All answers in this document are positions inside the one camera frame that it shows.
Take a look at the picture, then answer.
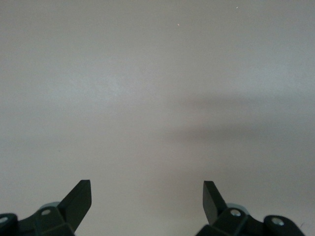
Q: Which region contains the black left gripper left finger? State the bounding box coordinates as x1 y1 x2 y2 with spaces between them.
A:
0 179 92 236

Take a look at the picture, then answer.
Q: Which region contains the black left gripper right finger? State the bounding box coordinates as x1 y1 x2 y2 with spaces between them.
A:
195 180 307 236

